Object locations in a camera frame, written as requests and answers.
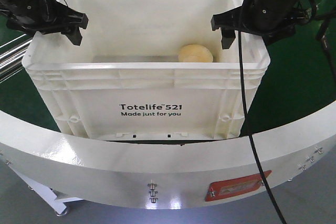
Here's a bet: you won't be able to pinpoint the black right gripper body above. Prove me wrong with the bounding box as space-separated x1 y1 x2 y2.
244 0 308 46

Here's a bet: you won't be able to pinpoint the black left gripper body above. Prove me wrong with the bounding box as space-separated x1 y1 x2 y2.
1 0 71 35

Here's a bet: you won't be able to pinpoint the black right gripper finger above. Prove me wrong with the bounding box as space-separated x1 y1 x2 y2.
221 28 235 49
211 6 243 31

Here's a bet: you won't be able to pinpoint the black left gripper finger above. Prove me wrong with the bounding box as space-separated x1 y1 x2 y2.
61 26 82 46
54 2 89 29

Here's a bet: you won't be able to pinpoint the yellow round plush toy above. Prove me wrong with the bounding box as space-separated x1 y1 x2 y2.
178 44 214 63

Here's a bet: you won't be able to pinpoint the white plastic tote box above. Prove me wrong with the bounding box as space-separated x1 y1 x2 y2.
22 0 270 141

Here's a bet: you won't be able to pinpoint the steel conveyor rollers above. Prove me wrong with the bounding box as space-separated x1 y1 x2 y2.
1 34 32 82

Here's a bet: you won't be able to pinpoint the red conveyor nameplate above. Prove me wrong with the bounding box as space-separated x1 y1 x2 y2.
205 174 263 202

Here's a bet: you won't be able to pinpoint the white conveyor support leg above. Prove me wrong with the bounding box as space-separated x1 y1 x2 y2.
10 166 82 217

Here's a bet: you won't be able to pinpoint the black hanging cable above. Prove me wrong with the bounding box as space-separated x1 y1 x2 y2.
237 31 288 224

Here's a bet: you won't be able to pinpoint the white curved conveyor outer rail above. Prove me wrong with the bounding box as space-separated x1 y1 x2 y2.
1 103 335 209

